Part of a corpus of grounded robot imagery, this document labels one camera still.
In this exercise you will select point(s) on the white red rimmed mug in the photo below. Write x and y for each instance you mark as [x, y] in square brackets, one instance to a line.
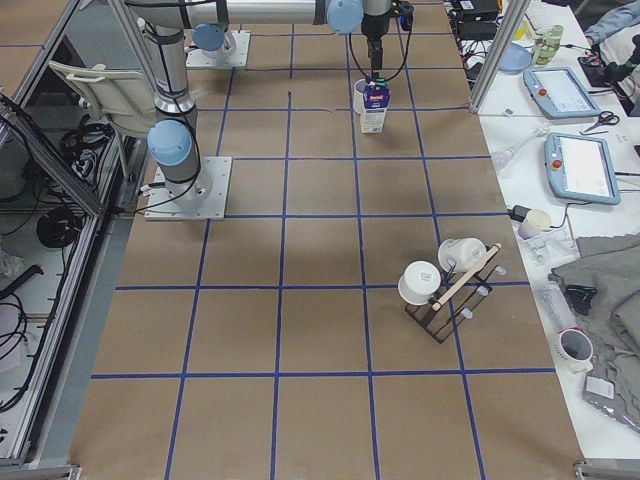
[574, 349]

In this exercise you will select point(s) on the cream lavender cup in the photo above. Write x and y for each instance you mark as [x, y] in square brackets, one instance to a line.
[535, 223]

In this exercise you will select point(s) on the black power adapter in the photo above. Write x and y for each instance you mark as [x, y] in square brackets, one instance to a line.
[518, 213]

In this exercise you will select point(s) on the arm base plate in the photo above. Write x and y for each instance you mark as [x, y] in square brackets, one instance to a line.
[232, 54]
[206, 199]

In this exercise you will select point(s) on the green tape rolls stack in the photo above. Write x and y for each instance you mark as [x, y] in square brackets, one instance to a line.
[547, 45]

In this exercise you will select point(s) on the aluminium frame post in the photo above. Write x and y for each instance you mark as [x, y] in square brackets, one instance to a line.
[513, 16]

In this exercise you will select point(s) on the teach pendant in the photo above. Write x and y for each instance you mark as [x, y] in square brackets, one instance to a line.
[559, 93]
[580, 168]

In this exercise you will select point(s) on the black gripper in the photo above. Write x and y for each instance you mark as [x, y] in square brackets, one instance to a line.
[373, 27]

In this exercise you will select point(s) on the upper teach pendant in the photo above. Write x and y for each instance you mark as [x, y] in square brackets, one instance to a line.
[559, 93]

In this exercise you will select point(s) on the grey cloth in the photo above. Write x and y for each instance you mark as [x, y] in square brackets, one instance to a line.
[602, 288]

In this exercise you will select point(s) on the Pascual milk carton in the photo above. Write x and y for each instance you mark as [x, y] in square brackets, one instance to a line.
[372, 121]

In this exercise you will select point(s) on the white mug on rack front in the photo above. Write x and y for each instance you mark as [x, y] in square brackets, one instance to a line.
[419, 282]

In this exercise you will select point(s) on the lower teach pendant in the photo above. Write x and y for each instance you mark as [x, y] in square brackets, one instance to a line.
[580, 168]

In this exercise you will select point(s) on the black scissors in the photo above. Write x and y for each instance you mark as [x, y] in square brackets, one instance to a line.
[605, 118]

